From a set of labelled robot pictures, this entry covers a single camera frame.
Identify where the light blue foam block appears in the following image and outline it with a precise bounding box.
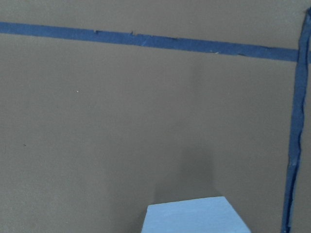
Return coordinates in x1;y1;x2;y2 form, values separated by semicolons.
141;197;251;233

